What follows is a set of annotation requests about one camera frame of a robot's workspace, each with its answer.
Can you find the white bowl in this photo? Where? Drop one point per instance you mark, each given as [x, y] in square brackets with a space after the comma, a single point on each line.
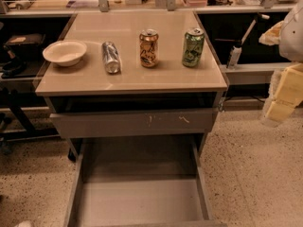
[65, 53]

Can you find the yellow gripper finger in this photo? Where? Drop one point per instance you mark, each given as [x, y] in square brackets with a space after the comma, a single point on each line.
[272, 36]
[285, 94]

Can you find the open middle drawer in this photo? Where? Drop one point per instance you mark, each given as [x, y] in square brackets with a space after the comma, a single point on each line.
[139, 181]

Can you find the grey drawer cabinet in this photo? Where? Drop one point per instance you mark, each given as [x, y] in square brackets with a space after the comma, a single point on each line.
[87, 88]

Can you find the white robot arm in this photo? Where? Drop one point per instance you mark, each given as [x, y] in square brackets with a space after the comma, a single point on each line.
[291, 43]

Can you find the grey top drawer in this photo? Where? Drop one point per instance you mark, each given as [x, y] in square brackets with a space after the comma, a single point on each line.
[133, 123]

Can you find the silver redbull can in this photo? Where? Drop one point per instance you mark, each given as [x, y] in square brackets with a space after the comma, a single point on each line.
[110, 58]

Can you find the orange soda can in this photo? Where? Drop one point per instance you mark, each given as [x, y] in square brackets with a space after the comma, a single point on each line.
[148, 42]

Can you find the green soda can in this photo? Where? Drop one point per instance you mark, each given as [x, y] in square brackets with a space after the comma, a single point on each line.
[193, 47]

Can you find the black device on shelf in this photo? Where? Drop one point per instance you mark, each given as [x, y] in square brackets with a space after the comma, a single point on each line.
[34, 39]

